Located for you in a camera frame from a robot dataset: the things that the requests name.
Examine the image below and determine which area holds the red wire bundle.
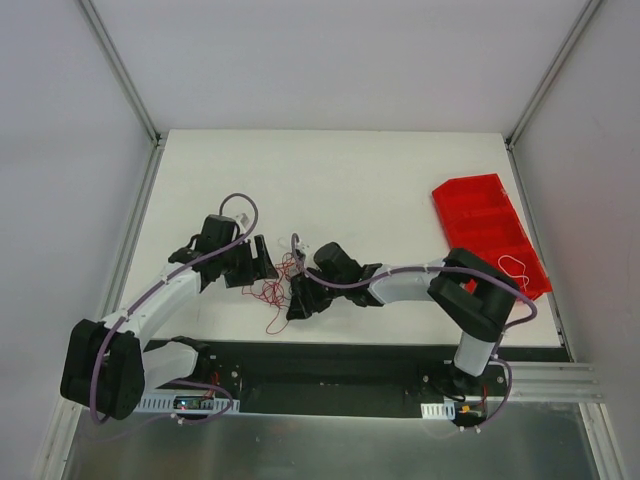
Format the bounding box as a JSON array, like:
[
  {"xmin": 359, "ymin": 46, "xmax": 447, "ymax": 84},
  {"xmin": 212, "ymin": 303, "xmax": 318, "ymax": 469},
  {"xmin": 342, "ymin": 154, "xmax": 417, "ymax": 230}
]
[{"xmin": 241, "ymin": 249, "xmax": 297, "ymax": 335}]

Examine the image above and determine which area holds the white wire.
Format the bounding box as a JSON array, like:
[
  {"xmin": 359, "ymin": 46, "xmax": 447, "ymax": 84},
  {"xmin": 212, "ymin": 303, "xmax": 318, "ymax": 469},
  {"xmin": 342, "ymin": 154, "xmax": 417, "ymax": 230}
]
[{"xmin": 496, "ymin": 254, "xmax": 532, "ymax": 291}]

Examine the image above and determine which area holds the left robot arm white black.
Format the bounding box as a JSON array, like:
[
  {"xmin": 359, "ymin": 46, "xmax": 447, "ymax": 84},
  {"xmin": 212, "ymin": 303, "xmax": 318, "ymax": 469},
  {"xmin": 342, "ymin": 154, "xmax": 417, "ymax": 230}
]
[{"xmin": 60, "ymin": 214, "xmax": 278, "ymax": 421}]

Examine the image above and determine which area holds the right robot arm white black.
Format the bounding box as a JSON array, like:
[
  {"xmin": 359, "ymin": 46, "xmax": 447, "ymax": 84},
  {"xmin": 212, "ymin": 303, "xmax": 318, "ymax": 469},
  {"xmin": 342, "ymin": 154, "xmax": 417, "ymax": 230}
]
[{"xmin": 286, "ymin": 242, "xmax": 522, "ymax": 395}]

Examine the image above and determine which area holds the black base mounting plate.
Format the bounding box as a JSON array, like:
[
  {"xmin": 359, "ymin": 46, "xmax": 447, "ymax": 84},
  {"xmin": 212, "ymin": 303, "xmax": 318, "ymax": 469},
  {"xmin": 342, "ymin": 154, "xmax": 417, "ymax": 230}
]
[{"xmin": 152, "ymin": 340, "xmax": 521, "ymax": 416}]

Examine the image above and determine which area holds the red plastic compartment bin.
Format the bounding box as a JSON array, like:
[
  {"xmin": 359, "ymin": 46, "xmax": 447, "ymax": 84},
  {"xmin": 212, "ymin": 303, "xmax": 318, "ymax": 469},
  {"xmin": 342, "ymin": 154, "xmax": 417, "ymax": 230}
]
[{"xmin": 432, "ymin": 173, "xmax": 552, "ymax": 300}]

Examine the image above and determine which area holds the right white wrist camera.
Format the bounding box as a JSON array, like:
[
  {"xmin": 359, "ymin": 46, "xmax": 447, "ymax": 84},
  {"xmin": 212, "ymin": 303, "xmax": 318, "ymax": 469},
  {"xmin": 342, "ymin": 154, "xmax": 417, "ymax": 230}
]
[{"xmin": 291, "ymin": 239, "xmax": 309, "ymax": 257}]

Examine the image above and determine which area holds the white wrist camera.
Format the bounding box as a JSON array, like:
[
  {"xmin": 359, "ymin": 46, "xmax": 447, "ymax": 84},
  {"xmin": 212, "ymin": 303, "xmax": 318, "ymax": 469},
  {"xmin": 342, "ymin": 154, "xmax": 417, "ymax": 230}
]
[
  {"xmin": 291, "ymin": 239, "xmax": 309, "ymax": 257},
  {"xmin": 235, "ymin": 213, "xmax": 250, "ymax": 225}
]

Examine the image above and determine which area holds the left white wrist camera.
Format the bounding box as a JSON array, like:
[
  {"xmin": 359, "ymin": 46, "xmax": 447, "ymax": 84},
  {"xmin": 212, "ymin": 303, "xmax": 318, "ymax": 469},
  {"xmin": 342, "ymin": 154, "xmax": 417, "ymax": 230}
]
[{"xmin": 235, "ymin": 213, "xmax": 250, "ymax": 225}]

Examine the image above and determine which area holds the left white cable duct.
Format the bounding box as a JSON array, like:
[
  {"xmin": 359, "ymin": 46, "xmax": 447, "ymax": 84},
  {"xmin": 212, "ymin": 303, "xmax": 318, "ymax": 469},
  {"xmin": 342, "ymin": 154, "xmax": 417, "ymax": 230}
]
[{"xmin": 134, "ymin": 393, "xmax": 240, "ymax": 415}]

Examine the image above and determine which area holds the white cable duct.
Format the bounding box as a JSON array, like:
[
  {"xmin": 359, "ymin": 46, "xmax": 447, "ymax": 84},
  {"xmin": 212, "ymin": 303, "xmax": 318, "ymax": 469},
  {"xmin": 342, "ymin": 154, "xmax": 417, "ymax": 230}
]
[
  {"xmin": 134, "ymin": 393, "xmax": 240, "ymax": 415},
  {"xmin": 420, "ymin": 402, "xmax": 456, "ymax": 421}
]

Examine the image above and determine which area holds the right white cable duct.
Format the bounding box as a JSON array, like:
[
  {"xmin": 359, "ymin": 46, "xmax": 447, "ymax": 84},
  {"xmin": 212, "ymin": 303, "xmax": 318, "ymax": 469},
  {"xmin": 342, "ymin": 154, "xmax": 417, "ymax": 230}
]
[{"xmin": 420, "ymin": 402, "xmax": 456, "ymax": 421}]

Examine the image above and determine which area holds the left aluminium frame post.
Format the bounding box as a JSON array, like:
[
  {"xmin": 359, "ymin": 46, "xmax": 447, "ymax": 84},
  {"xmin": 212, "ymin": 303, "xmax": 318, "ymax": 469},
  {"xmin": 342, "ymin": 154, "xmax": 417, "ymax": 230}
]
[{"xmin": 75, "ymin": 0, "xmax": 162, "ymax": 146}]

